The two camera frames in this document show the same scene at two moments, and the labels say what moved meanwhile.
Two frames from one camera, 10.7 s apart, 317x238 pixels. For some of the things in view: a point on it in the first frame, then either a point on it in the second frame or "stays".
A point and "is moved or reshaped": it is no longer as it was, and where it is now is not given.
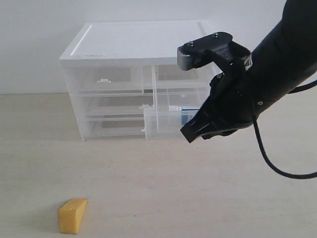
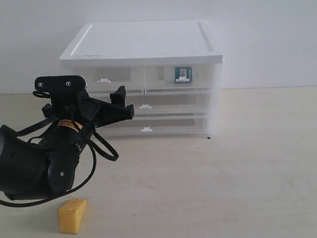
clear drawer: [178, 95] is moved or reshaped
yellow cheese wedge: [70, 214] stays
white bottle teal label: [186, 112] to [183, 74]
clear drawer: [105, 79] stays
